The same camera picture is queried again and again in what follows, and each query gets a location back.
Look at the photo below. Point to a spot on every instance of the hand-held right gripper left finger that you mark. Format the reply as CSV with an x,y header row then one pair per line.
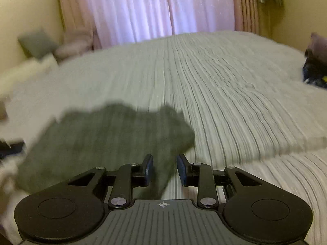
x,y
149,169

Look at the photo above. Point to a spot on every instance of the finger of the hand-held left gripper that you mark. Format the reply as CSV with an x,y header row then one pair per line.
x,y
11,148

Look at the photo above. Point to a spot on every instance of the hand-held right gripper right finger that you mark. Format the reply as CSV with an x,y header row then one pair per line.
x,y
181,171

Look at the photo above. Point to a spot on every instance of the grey shorts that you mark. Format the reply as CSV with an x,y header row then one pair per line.
x,y
102,137

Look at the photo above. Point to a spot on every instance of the pile of dark clothes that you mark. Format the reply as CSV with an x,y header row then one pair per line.
x,y
315,66

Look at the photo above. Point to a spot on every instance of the cream padded headboard cushion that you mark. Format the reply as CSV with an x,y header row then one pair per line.
x,y
28,71

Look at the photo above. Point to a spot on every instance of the bed with striped white sheet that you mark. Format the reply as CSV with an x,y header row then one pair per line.
x,y
230,94

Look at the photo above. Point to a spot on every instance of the grey pillow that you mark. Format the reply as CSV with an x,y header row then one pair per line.
x,y
35,43

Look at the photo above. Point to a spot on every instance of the pink pillow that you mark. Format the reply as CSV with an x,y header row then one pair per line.
x,y
74,46

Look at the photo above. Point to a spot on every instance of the pink drape curtain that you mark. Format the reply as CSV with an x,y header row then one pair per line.
x,y
246,5
74,7

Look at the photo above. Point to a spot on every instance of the sheer pink curtain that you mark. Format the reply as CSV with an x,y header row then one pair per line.
x,y
158,7

